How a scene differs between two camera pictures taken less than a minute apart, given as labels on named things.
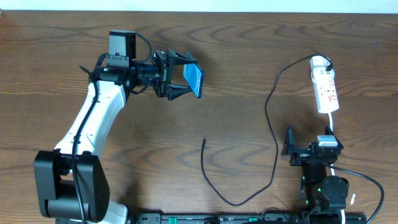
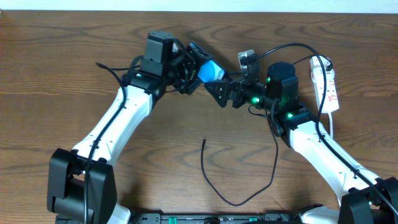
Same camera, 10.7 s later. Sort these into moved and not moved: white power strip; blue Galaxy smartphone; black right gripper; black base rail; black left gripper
Moved: black right gripper; black left gripper; blue Galaxy smartphone
Not moved: white power strip; black base rail
